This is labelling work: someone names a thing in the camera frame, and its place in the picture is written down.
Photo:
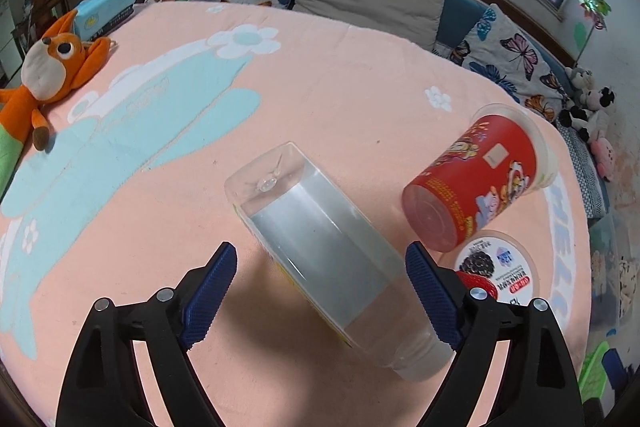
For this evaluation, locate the red printed plastic cup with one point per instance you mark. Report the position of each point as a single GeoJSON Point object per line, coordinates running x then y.
{"type": "Point", "coordinates": [475, 172]}

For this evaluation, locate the grey plush toy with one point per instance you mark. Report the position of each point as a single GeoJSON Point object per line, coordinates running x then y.
{"type": "Point", "coordinates": [580, 77]}

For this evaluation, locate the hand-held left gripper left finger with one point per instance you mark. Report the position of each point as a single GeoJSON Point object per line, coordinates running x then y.
{"type": "Point", "coordinates": [212, 292]}

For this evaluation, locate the clear square plastic jar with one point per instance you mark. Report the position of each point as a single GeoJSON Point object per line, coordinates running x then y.
{"type": "Point", "coordinates": [325, 247]}

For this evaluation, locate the cow print cloth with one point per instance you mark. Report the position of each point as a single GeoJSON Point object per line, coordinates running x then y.
{"type": "Point", "coordinates": [625, 272]}

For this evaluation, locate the colourful pinwheel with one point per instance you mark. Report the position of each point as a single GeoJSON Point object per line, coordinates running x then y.
{"type": "Point", "coordinates": [594, 9]}

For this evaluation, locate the clear yogurt cup printed lid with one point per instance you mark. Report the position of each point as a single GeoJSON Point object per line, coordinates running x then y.
{"type": "Point", "coordinates": [500, 262]}

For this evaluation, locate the light blue tissue box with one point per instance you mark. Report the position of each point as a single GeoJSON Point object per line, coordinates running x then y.
{"type": "Point", "coordinates": [107, 4]}

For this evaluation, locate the green perforated plastic basket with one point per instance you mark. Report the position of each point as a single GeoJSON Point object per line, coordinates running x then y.
{"type": "Point", "coordinates": [592, 369]}

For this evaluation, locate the pink plush toy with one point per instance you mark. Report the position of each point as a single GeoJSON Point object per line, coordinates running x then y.
{"type": "Point", "coordinates": [605, 154]}

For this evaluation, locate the clear plastic storage bin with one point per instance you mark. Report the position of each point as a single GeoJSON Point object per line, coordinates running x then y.
{"type": "Point", "coordinates": [607, 247]}

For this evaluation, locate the pink flower print blanket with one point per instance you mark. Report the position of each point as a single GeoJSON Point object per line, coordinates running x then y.
{"type": "Point", "coordinates": [350, 107]}

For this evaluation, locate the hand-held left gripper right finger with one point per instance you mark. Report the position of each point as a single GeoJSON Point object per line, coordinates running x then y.
{"type": "Point", "coordinates": [430, 292]}

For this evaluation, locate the black white cow plush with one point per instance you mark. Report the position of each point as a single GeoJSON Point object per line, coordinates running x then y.
{"type": "Point", "coordinates": [592, 104]}

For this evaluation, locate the orange fox plush toy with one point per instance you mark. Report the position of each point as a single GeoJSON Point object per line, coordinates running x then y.
{"type": "Point", "coordinates": [55, 67]}

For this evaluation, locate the grey dotted seat pad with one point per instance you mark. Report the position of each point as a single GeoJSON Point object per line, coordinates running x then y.
{"type": "Point", "coordinates": [582, 167]}

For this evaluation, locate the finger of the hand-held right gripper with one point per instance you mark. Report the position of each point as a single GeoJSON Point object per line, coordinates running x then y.
{"type": "Point", "coordinates": [614, 364]}

